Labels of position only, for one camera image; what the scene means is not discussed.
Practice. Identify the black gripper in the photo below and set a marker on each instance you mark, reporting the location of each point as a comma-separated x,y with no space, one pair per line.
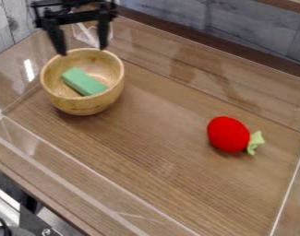
62,12

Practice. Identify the brown wooden bowl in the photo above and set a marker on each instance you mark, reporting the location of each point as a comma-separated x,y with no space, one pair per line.
101,65

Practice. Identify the green rectangular stick block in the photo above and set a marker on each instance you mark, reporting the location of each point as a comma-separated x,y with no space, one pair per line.
85,84

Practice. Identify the red knitted strawberry toy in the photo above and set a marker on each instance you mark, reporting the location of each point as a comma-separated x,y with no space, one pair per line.
231,137

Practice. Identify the clear acrylic corner bracket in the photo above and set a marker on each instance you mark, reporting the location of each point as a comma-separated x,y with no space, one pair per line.
88,34

